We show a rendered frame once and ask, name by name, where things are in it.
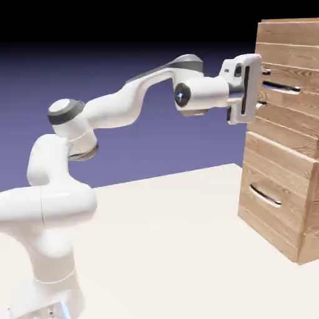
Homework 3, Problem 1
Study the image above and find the silver curved metal handle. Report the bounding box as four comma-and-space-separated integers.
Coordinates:
249, 183, 283, 208

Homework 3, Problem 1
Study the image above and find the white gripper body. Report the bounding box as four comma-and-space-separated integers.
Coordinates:
226, 53, 263, 126

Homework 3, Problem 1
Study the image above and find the wood drawer front, dark handle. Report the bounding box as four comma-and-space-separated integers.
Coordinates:
246, 41, 319, 160

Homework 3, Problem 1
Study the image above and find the light wood cabinet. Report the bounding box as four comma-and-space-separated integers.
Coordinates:
237, 17, 319, 265

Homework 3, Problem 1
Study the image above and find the dark curved metal handle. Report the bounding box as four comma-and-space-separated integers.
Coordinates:
262, 80, 302, 95

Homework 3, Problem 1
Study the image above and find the wood drawer front, silver handle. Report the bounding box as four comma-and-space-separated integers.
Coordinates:
237, 131, 314, 264

